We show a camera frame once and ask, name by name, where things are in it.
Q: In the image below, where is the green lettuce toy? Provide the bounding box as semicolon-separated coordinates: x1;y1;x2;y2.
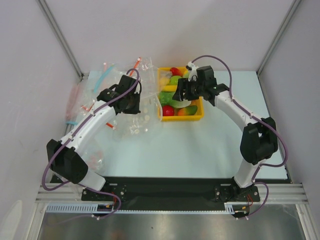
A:
158;91;192;109

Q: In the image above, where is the red pomegranate toy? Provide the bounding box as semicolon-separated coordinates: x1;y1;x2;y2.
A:
162;105;175;117

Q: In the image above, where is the white dotted zip bag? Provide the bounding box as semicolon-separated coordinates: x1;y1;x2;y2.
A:
113;57;161;140

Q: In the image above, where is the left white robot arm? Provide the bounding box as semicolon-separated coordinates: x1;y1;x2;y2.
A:
45;74;142;200

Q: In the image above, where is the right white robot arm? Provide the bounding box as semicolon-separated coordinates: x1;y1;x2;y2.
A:
172;62;278;201

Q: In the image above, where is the orange zipper clear bag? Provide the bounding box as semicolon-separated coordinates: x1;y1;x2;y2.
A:
80;57;142;115

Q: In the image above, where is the blue zipper clear bag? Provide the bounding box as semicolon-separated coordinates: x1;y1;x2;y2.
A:
85;62;116;101

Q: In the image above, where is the pink dotted bag front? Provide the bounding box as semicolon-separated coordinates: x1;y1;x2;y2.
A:
83;150;105;174

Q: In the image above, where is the yellow banana toy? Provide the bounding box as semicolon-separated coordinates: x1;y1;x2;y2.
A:
161;85;177;92

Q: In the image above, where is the green lime toy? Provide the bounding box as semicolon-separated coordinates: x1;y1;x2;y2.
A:
168;75;182;86

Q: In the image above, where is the mango toy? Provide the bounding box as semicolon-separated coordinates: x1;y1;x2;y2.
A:
177;105;198;116

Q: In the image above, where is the yellow plastic tray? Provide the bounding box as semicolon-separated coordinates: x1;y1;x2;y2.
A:
157;67;205;122

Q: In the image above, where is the red strawberry toy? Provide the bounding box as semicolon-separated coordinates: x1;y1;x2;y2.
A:
169;67;183;77

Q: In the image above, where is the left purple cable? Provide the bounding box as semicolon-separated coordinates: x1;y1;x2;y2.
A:
41;67;141;222

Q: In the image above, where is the purple cable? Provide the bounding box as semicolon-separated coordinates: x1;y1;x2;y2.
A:
187;54;289;221
41;67;141;222

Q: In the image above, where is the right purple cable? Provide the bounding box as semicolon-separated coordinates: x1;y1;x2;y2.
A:
187;54;289;221

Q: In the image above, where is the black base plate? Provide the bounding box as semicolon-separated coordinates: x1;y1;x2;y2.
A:
81;176;260;208

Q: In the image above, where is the left aluminium frame post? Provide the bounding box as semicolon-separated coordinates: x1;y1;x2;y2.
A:
36;0;84;81

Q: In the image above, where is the aluminium frame post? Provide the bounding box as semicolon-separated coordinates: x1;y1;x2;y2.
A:
36;0;84;81
256;0;304;78

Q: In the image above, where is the right aluminium frame post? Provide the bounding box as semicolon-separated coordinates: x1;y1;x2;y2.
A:
256;0;304;78

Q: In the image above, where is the white cable duct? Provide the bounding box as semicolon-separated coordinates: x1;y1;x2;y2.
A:
46;203;249;215

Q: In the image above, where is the aluminium front rail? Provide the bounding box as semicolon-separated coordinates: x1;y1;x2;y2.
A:
35;183;309;205

